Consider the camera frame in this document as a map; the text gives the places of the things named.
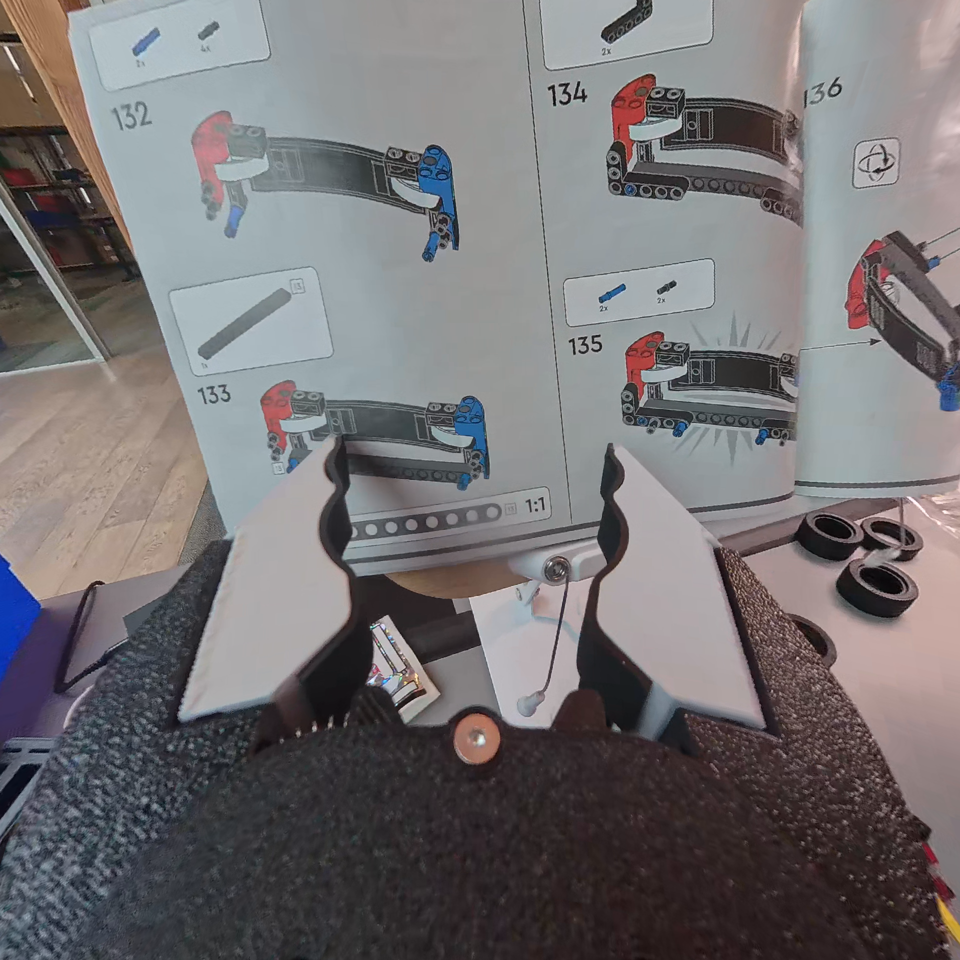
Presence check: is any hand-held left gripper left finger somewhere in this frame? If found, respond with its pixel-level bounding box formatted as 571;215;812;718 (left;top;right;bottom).
177;433;374;732

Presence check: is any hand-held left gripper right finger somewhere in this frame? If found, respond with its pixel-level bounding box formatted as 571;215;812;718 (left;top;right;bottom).
576;442;769;744

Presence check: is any building instruction booklet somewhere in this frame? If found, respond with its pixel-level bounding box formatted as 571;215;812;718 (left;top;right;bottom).
67;0;960;575

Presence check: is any shiny sticker sheet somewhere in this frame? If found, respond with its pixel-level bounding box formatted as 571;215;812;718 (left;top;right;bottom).
367;615;444;725

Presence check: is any black rubber toy tyre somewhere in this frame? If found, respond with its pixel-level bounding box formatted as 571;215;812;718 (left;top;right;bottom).
858;516;924;562
787;615;838;669
836;558;920;618
795;510;864;561

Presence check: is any white book stand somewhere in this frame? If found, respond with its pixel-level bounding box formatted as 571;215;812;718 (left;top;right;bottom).
345;495;912;729

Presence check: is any blue plastic case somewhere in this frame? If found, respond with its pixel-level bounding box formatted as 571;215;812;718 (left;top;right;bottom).
0;555;42;680

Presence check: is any pile of small brick pieces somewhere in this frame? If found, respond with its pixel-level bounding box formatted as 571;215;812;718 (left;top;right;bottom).
921;840;960;948

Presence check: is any storage shelf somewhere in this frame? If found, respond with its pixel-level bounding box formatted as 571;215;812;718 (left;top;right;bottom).
0;127;140;280

